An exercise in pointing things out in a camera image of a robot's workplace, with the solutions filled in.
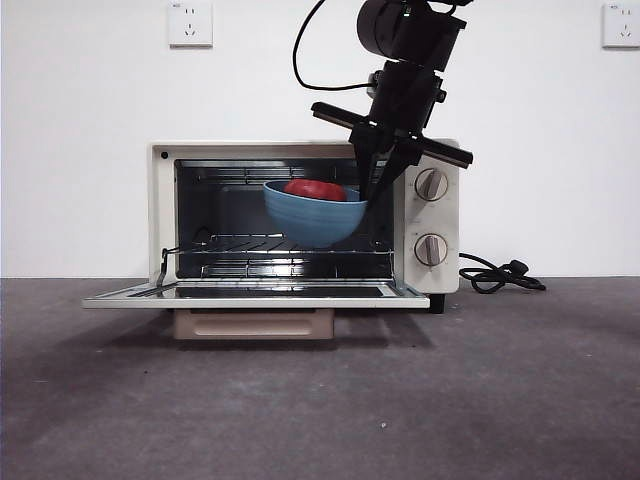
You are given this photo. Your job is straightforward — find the white toaster oven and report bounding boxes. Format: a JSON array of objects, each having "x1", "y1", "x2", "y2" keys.
[{"x1": 148, "y1": 138, "x2": 460, "y2": 315}]

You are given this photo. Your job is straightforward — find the beige oven knob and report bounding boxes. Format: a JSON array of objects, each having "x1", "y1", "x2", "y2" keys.
[
  {"x1": 414, "y1": 168, "x2": 450, "y2": 203},
  {"x1": 414, "y1": 232, "x2": 449, "y2": 268}
]

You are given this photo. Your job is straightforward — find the red apple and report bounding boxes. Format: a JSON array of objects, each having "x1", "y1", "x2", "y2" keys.
[{"x1": 283, "y1": 178, "x2": 348, "y2": 203}]

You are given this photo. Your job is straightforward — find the white wall socket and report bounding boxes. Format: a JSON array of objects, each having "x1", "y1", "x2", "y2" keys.
[
  {"x1": 601, "y1": 2, "x2": 640, "y2": 50},
  {"x1": 168, "y1": 2, "x2": 214, "y2": 50}
]

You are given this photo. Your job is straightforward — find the black oven power cable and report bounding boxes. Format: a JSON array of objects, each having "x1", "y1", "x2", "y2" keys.
[{"x1": 457, "y1": 252, "x2": 547, "y2": 296}]

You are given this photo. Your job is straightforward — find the white glass oven door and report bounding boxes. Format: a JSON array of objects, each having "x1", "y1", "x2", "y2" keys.
[{"x1": 81, "y1": 279, "x2": 432, "y2": 342}]

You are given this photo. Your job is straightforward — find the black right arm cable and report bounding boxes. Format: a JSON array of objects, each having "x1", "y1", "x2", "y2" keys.
[{"x1": 292, "y1": 0, "x2": 374, "y2": 92}]

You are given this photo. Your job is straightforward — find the blue bowl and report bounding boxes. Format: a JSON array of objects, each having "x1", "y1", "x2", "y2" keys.
[{"x1": 262, "y1": 179, "x2": 370, "y2": 250}]

